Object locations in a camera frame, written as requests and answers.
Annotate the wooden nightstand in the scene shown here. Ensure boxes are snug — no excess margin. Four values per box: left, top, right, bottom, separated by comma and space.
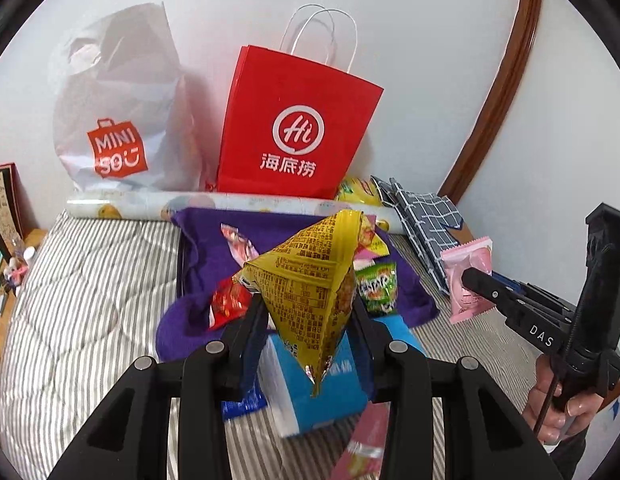
0, 227, 48, 361

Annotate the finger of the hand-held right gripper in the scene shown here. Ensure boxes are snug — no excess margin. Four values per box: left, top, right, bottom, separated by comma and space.
491, 271, 576, 318
461, 268, 578, 358

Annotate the red paper bag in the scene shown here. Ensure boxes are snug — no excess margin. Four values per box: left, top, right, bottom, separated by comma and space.
217, 4, 385, 201

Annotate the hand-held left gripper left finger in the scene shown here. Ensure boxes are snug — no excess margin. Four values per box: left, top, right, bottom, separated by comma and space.
47, 292, 268, 480

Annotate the pink and yellow snack packet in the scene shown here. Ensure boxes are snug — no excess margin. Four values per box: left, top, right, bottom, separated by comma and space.
352, 212, 391, 261

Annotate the pale pink snack packet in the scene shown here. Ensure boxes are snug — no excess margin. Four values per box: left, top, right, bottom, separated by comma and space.
332, 402, 391, 480

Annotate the small blue packet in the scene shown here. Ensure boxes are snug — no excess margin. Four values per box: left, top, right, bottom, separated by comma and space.
221, 390, 268, 420

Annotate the yellow green snack packet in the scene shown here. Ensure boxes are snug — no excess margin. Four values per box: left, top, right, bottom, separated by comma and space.
336, 177, 385, 207

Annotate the yellow triangular snack packet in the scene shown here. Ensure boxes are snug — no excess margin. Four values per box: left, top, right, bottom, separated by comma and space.
231, 210, 378, 400

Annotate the small pink candy packet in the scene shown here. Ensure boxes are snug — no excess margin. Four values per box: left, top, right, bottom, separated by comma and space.
220, 223, 258, 278

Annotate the grey checked cloth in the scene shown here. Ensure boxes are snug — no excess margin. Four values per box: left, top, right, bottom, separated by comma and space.
371, 176, 478, 296

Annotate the red snack packet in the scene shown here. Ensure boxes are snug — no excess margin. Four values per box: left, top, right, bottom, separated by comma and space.
208, 275, 253, 331

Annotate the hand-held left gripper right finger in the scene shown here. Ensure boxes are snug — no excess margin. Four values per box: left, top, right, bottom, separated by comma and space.
350, 300, 545, 480

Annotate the dark red picture frame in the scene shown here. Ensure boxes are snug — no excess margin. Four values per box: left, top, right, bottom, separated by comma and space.
0, 162, 23, 251

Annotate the white plastic shopping bag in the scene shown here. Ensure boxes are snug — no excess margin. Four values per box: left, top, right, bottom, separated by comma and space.
49, 2, 201, 193

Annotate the purple cloth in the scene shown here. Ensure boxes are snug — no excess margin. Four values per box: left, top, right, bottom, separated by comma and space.
156, 207, 439, 363

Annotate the blue tissue box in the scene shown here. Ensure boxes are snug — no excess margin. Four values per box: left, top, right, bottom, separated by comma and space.
260, 317, 425, 438

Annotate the wooden headboard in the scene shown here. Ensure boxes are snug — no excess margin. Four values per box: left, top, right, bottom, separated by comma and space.
440, 0, 545, 206

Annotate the person's right hand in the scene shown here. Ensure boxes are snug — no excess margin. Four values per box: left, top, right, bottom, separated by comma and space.
522, 355, 603, 443

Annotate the fruit print wrapping paper roll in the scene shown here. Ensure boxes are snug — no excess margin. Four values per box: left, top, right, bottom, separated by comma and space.
66, 191, 411, 235

